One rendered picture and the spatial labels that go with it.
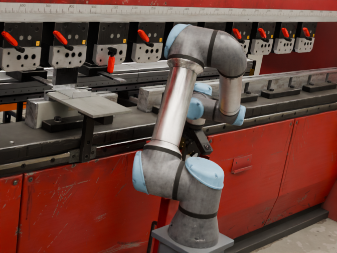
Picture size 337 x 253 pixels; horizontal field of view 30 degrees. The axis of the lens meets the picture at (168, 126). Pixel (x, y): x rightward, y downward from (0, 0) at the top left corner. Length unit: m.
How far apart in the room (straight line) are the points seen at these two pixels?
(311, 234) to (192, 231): 2.21
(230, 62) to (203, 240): 0.54
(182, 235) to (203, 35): 0.60
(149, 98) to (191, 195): 0.94
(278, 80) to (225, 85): 1.36
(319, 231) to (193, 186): 2.32
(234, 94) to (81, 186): 0.69
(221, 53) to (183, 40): 0.12
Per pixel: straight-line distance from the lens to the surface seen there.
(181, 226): 1.83
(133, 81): 2.93
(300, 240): 3.86
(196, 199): 1.79
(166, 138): 1.83
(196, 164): 1.79
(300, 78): 3.58
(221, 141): 2.93
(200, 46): 1.91
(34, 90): 2.59
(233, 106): 2.17
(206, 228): 1.82
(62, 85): 2.36
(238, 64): 1.94
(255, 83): 3.22
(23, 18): 2.14
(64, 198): 2.35
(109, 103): 2.27
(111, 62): 2.38
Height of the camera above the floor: 1.63
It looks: 17 degrees down
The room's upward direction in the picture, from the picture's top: 9 degrees clockwise
